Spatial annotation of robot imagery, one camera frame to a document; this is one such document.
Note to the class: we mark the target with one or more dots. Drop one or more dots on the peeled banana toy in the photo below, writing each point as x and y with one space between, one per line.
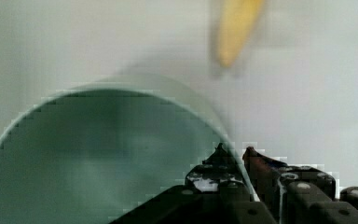
237 21

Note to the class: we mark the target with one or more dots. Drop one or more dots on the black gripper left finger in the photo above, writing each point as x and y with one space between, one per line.
219 178

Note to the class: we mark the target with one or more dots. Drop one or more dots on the green mug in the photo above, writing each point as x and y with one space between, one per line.
89 154

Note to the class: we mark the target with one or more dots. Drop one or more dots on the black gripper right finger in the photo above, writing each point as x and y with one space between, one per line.
270 179

